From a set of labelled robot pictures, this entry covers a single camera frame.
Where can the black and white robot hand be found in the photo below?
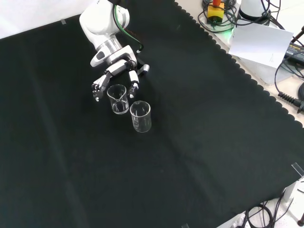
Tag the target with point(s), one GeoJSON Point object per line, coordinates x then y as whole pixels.
{"type": "Point", "coordinates": [118, 67]}

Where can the clear glass beaker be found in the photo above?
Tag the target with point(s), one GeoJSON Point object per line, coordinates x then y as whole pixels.
{"type": "Point", "coordinates": [141, 118]}
{"type": "Point", "coordinates": [118, 104]}

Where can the clear cloth clip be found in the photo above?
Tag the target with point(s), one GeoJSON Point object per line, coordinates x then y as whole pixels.
{"type": "Point", "coordinates": [63, 21]}
{"type": "Point", "coordinates": [185, 225]}
{"type": "Point", "coordinates": [298, 169]}

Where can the black bench cloth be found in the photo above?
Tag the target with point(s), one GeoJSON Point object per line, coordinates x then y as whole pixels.
{"type": "Point", "coordinates": [95, 166]}

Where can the yellow stop button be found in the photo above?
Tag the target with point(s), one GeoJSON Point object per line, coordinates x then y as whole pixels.
{"type": "Point", "coordinates": [215, 12]}

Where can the white paper sheet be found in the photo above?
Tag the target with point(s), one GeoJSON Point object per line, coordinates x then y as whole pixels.
{"type": "Point", "coordinates": [259, 42]}

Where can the black power adapter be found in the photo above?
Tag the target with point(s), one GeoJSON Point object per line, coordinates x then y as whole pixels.
{"type": "Point", "coordinates": [295, 51]}

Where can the black tripod leg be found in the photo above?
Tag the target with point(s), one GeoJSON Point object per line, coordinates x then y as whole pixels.
{"type": "Point", "coordinates": [298, 35]}

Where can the white bracket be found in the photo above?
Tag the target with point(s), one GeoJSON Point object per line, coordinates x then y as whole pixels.
{"type": "Point", "coordinates": [293, 190]}

